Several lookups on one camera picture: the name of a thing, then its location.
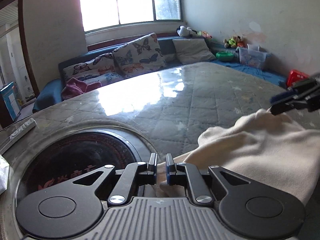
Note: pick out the blue corner sofa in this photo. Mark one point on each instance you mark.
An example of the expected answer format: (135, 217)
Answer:
(167, 45)

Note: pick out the blue cabinet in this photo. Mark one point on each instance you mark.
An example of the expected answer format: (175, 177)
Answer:
(10, 101)

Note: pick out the panda plush toy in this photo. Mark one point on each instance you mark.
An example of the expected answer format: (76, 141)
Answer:
(185, 31)

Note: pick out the small colourful toys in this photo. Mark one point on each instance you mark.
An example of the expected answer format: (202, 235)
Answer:
(205, 34)

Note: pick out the butterfly print cushion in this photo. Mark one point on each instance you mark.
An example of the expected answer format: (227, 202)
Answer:
(140, 55)
(87, 67)

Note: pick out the brown bear plush toy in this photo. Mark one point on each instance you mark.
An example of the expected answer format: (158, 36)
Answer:
(233, 42)

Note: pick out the pink crumpled cloth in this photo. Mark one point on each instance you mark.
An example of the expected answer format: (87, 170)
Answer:
(73, 88)

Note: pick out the plain grey cushion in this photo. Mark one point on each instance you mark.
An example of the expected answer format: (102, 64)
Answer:
(192, 51)

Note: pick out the bright window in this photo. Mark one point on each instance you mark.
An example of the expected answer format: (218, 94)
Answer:
(120, 2)

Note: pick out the green plastic basin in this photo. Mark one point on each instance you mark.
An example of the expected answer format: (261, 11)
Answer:
(225, 57)

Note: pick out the clear plastic storage box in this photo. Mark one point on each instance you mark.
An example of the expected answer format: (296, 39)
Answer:
(252, 58)

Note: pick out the dark brown door frame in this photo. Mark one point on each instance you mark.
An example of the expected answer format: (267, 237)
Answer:
(27, 55)

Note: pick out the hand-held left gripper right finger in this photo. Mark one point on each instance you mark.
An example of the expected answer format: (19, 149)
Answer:
(170, 170)

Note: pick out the round black induction cooktop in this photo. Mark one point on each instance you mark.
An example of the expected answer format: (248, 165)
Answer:
(75, 150)

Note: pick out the white remote control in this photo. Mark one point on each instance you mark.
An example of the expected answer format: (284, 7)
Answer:
(22, 129)

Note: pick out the blue sofa throw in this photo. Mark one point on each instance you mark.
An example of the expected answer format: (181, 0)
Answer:
(250, 70)

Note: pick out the cream long-sleeve garment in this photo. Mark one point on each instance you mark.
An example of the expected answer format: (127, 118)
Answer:
(250, 150)

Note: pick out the white crumpled plastic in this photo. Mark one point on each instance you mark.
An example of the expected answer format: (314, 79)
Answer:
(3, 175)

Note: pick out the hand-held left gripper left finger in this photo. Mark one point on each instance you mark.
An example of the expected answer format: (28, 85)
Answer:
(153, 166)

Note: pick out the red plastic basket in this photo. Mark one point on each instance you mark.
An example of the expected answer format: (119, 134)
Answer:
(296, 77)

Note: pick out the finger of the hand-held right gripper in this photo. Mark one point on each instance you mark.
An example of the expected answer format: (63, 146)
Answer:
(282, 108)
(285, 97)

